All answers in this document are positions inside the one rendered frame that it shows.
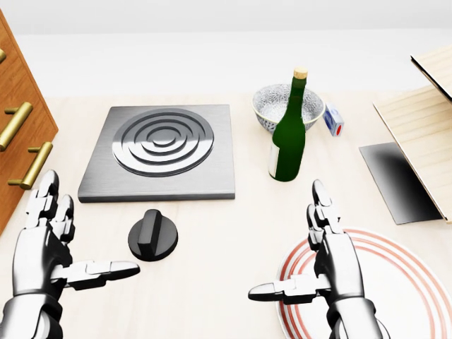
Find flat grey stove plate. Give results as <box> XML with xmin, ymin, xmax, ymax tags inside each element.
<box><xmin>77</xmin><ymin>104</ymin><xmax>237</xmax><ymax>204</ymax></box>

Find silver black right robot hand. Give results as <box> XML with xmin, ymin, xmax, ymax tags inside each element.
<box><xmin>248</xmin><ymin>179</ymin><xmax>367</xmax><ymax>305</ymax></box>

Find wooden cabinet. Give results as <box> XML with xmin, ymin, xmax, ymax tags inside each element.
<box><xmin>0</xmin><ymin>8</ymin><xmax>60</xmax><ymax>237</ymax></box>

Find blue white patterned bowl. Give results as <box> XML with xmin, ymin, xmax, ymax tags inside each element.
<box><xmin>251</xmin><ymin>83</ymin><xmax>326</xmax><ymax>134</ymax></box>

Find round black stove knob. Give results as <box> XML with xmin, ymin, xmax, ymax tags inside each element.
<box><xmin>127</xmin><ymin>208</ymin><xmax>180</xmax><ymax>263</ymax></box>

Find dark grey flat panel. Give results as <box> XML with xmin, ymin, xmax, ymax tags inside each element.
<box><xmin>358</xmin><ymin>141</ymin><xmax>444</xmax><ymax>226</ymax></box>

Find green glass bottle with cork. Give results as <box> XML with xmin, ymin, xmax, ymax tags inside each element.
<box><xmin>268</xmin><ymin>66</ymin><xmax>309</xmax><ymax>183</ymax></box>

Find white plate with red rings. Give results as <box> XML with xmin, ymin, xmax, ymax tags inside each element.
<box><xmin>275</xmin><ymin>227</ymin><xmax>447</xmax><ymax>339</ymax></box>

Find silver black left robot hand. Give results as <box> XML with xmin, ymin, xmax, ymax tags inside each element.
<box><xmin>12</xmin><ymin>169</ymin><xmax>141</xmax><ymax>297</ymax></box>

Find small blue white printed box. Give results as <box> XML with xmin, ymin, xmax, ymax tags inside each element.
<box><xmin>322</xmin><ymin>102</ymin><xmax>345</xmax><ymax>138</ymax></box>

